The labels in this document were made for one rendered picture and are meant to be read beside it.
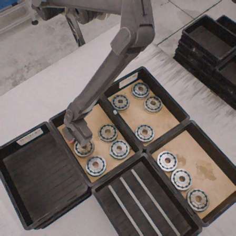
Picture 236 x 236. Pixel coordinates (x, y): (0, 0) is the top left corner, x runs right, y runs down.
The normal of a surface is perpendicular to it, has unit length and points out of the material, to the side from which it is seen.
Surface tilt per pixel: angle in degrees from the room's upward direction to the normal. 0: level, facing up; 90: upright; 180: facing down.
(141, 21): 51
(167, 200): 0
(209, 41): 0
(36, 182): 0
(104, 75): 62
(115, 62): 66
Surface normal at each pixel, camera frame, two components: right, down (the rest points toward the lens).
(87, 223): 0.01, -0.41
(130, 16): -0.66, 0.31
